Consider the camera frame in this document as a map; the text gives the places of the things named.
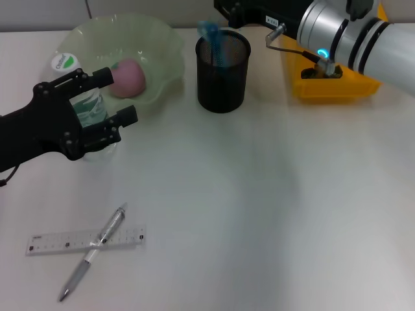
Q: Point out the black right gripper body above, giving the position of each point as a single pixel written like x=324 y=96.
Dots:
x=259 y=9

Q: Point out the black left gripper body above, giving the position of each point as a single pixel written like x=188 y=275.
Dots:
x=42 y=126

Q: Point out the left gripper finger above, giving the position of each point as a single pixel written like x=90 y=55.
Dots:
x=102 y=77
x=128 y=116

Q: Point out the pink toy peach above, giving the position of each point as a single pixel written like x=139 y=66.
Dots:
x=128 y=79

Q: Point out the clear bottle with green label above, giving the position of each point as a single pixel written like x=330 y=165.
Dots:
x=65 y=63

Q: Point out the blue scissors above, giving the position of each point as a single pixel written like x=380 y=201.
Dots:
x=212 y=35

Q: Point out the green plastic wrapper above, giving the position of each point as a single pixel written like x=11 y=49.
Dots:
x=311 y=74

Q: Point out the transparent plastic ruler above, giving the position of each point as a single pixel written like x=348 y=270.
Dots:
x=48 y=244

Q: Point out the green glass fruit plate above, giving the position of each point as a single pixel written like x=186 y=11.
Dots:
x=162 y=48

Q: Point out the black mesh pen cup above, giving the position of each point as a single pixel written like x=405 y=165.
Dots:
x=220 y=90

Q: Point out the clear silver ballpoint pen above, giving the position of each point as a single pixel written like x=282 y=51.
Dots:
x=81 y=272

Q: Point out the yellow plastic storage bin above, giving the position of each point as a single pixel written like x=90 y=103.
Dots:
x=337 y=90

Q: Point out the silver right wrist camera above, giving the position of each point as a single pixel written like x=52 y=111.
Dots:
x=358 y=8

